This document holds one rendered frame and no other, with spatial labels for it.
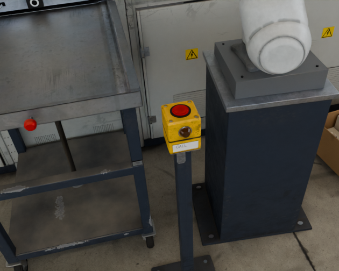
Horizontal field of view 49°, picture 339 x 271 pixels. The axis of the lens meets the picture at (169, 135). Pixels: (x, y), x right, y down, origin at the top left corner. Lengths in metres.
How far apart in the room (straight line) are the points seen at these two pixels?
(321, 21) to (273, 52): 1.11
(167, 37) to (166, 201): 0.77
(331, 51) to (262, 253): 1.10
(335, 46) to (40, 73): 1.50
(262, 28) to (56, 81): 0.61
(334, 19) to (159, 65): 0.89
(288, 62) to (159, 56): 0.93
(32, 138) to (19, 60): 0.77
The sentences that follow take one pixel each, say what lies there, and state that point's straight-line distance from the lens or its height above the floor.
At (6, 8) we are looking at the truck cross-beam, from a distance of 1.67.
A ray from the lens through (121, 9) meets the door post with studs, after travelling 1.68.
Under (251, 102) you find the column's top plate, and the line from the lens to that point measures 1.17.
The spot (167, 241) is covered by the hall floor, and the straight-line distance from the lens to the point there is 1.71.
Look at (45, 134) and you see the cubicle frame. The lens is 2.01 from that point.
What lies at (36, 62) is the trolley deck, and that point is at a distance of 1.29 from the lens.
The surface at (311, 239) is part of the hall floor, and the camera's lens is 1.79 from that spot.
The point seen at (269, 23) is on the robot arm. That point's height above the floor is 1.04.
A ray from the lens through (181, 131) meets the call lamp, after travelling 0.86.
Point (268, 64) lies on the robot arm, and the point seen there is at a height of 0.96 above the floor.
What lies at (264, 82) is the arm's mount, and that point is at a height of 0.80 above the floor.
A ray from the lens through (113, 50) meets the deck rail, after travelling 1.26.
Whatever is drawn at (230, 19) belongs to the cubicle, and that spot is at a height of 0.69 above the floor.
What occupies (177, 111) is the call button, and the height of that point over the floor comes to 0.91.
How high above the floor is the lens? 1.44
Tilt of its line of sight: 42 degrees down
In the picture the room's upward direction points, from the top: 4 degrees counter-clockwise
